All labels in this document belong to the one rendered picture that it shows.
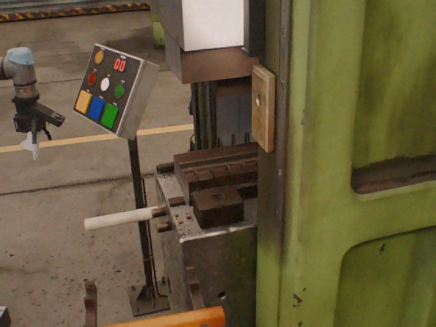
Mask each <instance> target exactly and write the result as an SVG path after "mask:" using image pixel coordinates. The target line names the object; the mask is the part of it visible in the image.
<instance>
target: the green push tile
mask: <svg viewBox="0 0 436 327"><path fill-rule="evenodd" d="M119 111H120V108H117V107H115V106H113V105H111V104H109V103H108V105H107V107H106V111H105V113H104V114H103V117H102V121H101V123H102V124H104V125H107V126H109V127H110V128H112V129H113V127H114V124H115V121H116V118H117V115H118V113H119Z"/></svg>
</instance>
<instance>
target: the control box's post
mask: <svg viewBox="0 0 436 327"><path fill-rule="evenodd" d="M127 145H128V149H129V160H130V167H131V178H132V184H133V190H134V195H135V202H136V208H144V198H143V192H142V180H141V173H140V160H139V154H138V139H137V134H136V137H135V140H130V139H127ZM138 230H139V236H140V247H141V252H142V257H143V259H147V258H150V257H151V256H150V249H149V236H148V230H147V224H146V220H144V221H138ZM143 264H144V276H145V283H146V290H147V296H148V298H149V300H150V299H151V297H150V292H149V287H152V289H153V298H155V286H154V280H153V271H152V268H151V260H147V261H143Z"/></svg>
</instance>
